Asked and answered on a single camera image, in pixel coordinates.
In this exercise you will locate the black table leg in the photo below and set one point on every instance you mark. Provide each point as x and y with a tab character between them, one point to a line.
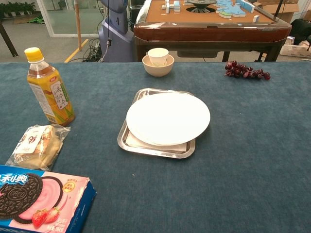
8	40

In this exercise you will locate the white paper napkin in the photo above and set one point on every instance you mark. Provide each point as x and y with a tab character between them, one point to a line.
180	147

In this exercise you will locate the cardboard box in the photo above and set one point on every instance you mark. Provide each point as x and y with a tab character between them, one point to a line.
289	12

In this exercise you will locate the yellow capped tea bottle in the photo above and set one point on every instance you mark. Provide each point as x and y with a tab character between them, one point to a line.
51	97

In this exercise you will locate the black mahjong table dial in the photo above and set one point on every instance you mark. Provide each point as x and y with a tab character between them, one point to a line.
201	4

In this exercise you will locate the green floor object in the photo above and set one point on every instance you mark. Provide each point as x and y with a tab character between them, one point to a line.
36	20

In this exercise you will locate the brown mahjong table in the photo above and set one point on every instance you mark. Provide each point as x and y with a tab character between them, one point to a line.
206	32

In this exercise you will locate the black bag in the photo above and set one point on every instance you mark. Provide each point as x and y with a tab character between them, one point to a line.
301	29

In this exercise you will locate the silver metal tray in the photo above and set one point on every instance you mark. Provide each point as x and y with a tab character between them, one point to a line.
155	153

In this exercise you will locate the single blue mahjong tile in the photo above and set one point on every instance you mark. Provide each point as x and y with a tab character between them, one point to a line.
256	18

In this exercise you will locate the green potted plants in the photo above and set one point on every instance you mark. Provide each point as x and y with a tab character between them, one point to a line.
17	8

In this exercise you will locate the blue tablecloth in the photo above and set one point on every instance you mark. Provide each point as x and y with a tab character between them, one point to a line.
218	182

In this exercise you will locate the wooden pole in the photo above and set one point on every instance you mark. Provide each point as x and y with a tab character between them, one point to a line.
78	24

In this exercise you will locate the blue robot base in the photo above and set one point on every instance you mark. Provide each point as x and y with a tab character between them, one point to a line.
116	31

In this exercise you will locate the blue mahjong tile pile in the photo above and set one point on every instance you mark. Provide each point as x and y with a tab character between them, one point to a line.
230	9

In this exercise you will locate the small mahjong tile cluster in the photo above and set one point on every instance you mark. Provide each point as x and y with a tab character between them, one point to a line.
173	7

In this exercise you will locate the red grape bunch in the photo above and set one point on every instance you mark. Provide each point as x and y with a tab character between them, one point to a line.
239	70

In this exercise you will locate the beige bowl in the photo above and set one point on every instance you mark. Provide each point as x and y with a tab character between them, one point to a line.
158	71

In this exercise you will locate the strawberry Oreo cookie box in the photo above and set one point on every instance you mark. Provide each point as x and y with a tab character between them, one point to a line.
36	199

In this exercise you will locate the white paper cup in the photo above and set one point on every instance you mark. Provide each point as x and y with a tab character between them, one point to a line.
158	57

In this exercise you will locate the white framed glass partition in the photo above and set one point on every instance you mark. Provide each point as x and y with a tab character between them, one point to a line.
45	17

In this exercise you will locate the plastic wrapped sandwich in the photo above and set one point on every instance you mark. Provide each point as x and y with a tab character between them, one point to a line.
46	148

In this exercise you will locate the white plastic basket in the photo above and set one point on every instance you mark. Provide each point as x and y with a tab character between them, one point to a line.
295	50

